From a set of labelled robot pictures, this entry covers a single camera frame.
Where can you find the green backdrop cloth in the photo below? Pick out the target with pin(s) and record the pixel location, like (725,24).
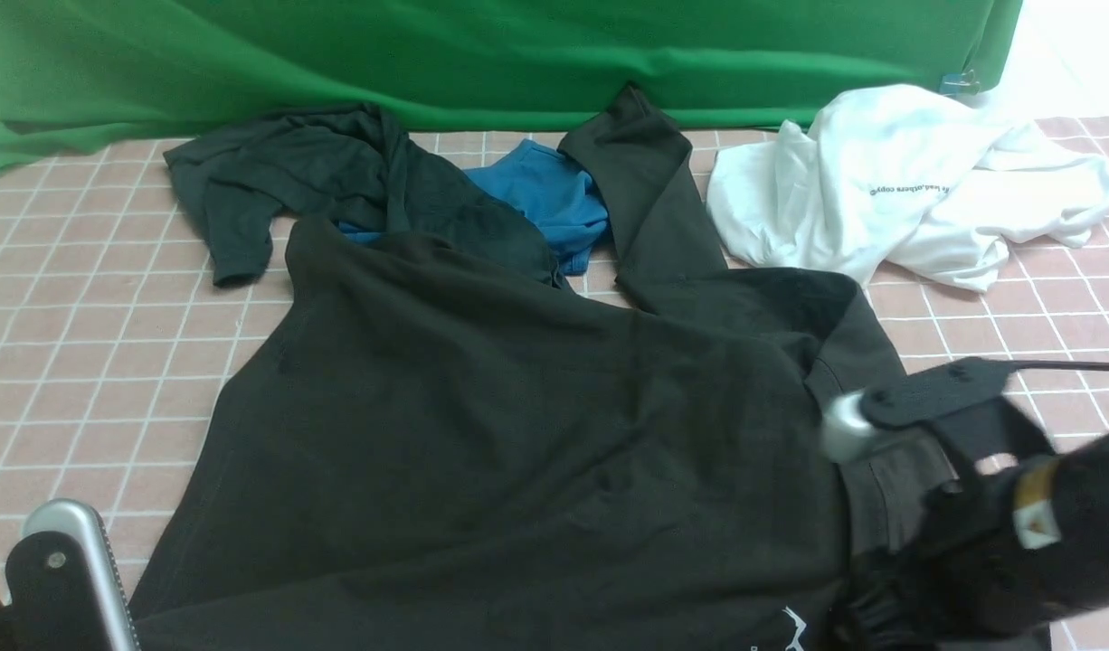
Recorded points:
(79,75)

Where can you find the dark teal t-shirt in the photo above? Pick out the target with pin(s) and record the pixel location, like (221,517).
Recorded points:
(354,166)

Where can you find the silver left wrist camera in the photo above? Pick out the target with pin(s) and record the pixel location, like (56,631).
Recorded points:
(65,589)

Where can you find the white t-shirt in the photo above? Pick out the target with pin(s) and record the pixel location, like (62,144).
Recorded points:
(901,175)

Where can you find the blue binder clip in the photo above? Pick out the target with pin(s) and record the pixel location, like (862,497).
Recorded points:
(965,83)

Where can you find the blue t-shirt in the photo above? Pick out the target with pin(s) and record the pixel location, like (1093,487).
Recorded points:
(536,212)

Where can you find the dark gray long-sleeve top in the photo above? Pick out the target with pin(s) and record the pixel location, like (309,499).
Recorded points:
(433,452)

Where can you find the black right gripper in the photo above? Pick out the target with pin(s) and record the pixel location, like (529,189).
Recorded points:
(1033,549)

